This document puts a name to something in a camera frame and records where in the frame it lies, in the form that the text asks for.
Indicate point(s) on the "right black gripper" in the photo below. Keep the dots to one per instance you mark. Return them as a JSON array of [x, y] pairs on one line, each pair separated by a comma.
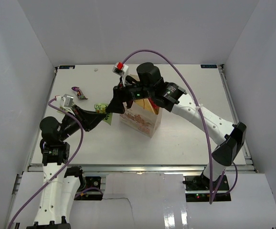
[[116, 105]]

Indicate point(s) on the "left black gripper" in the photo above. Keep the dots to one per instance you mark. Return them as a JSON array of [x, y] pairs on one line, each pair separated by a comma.
[[88, 119]]

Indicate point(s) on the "light green snack packet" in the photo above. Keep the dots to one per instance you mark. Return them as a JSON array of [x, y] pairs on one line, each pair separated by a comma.
[[101, 109]]

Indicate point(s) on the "brown chips bag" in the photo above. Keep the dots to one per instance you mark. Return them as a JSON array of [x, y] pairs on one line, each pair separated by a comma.
[[146, 104]]

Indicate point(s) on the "pink candy packet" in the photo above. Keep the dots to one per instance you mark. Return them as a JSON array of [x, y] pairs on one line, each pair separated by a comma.
[[153, 104]]

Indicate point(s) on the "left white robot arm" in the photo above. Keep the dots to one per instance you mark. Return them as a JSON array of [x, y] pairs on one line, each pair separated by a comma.
[[61, 182]]

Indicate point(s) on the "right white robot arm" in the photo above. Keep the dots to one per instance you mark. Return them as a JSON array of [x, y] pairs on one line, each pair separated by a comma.
[[229, 137]]

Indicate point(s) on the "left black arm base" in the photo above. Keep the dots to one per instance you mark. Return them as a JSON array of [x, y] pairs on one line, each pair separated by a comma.
[[89, 186]]

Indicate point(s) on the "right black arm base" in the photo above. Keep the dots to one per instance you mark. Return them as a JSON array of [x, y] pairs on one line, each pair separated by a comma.
[[198, 191]]

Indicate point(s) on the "beige paper bag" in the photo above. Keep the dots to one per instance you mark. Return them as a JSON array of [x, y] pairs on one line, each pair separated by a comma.
[[142, 120]]

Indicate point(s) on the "purple candy wrapper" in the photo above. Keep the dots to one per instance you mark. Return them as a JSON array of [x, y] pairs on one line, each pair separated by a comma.
[[79, 93]]

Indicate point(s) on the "left blue label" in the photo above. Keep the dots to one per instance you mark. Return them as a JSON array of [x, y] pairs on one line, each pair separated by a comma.
[[66, 66]]

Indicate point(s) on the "blue label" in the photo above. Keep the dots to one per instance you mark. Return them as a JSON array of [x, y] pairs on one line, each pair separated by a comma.
[[208, 66], [66, 66]]

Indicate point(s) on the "right blue label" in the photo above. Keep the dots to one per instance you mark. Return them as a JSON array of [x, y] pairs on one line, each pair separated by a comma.
[[208, 66]]

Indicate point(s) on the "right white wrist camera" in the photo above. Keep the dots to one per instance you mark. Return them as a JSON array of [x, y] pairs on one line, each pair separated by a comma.
[[121, 70]]

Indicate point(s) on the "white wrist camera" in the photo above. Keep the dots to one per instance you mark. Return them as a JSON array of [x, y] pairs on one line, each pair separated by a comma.
[[121, 70], [65, 102]]

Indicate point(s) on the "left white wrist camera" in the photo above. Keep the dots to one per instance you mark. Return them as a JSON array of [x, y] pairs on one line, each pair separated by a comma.
[[65, 102]]

